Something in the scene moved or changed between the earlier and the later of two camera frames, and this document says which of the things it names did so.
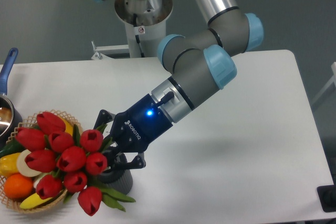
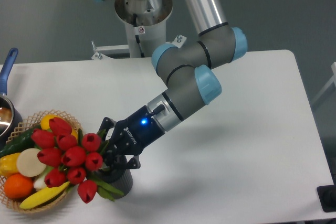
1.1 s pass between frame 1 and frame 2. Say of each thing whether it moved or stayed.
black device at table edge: stayed
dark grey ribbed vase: moved
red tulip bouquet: moved
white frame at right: stayed
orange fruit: stayed
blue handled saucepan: stayed
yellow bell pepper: stayed
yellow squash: moved
